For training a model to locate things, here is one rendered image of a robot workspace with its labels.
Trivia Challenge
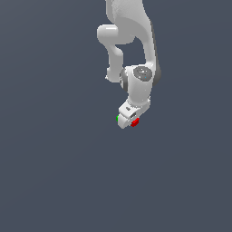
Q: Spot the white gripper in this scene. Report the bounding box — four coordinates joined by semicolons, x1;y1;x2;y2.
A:
117;99;151;130

